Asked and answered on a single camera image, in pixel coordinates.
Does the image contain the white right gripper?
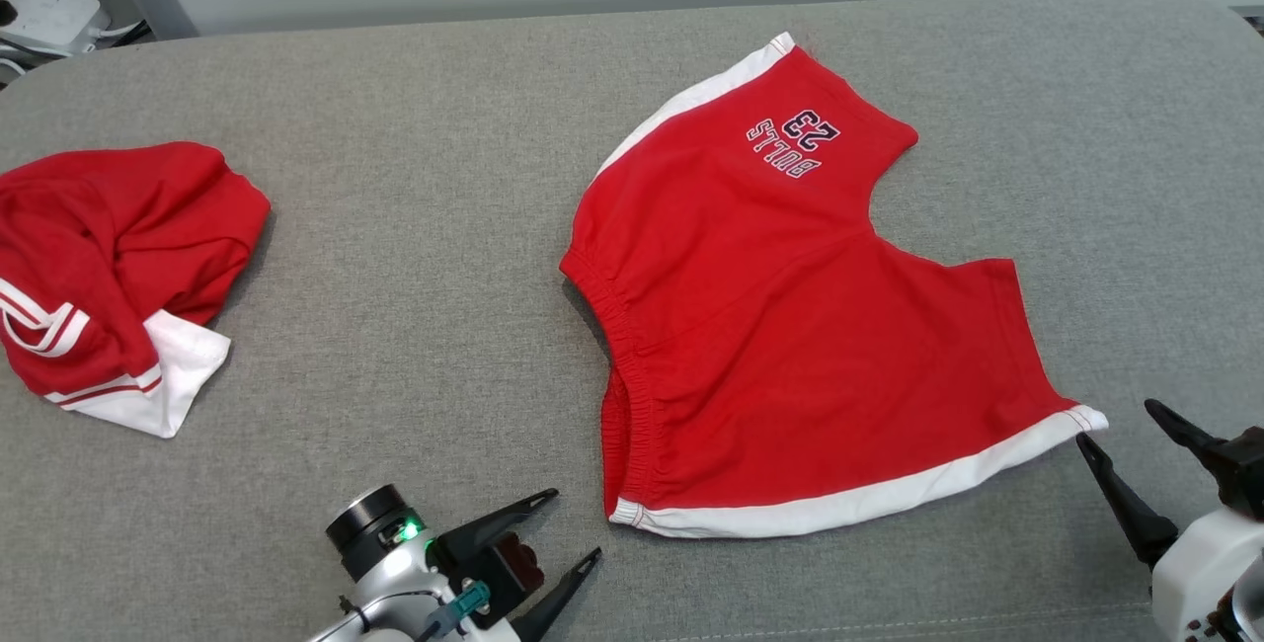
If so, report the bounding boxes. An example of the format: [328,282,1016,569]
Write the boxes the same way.
[1075,398,1264,642]

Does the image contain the red jersey with white sleeves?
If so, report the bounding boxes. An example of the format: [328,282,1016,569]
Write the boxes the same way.
[0,141,272,440]

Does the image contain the black cable with teal connector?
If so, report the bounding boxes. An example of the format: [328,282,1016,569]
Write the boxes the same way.
[415,580,493,642]

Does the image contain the white power strip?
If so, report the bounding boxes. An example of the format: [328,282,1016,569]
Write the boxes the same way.
[0,0,110,56]

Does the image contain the red shorts with white stripe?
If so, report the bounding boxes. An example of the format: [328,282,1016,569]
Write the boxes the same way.
[560,32,1109,539]

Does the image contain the white silver left gripper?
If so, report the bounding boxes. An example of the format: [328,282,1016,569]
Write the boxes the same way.
[325,483,603,642]

